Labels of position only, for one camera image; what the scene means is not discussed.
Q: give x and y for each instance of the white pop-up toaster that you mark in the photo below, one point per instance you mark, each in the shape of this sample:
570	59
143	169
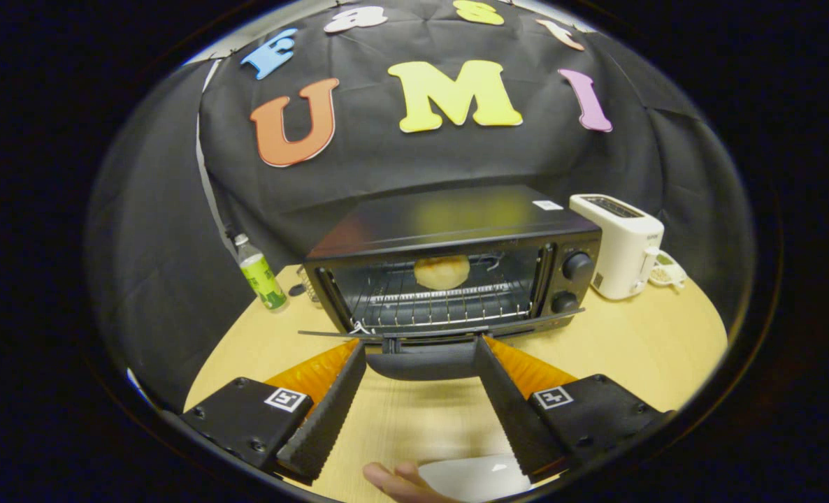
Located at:
624	244

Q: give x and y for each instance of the round golden bread bun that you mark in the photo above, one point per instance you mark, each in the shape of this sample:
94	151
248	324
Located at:
442	272

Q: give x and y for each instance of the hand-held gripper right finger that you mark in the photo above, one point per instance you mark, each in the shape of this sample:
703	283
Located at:
512	412

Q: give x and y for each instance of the small black cap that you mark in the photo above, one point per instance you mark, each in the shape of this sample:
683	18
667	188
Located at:
296	289

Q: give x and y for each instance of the small clear glass jar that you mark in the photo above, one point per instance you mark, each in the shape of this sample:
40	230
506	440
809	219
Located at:
310	288

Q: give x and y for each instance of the small white kitchen timer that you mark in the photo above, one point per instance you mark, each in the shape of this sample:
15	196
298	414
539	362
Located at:
667	272

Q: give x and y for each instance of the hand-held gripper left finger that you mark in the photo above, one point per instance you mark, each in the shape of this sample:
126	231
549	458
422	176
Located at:
330	416

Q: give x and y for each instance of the black toaster oven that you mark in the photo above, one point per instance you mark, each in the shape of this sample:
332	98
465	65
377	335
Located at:
449	220

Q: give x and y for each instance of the white plate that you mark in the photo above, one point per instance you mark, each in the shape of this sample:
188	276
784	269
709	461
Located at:
477	478

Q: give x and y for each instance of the green label plastic bottle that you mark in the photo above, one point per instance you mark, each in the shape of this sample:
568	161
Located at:
262	279

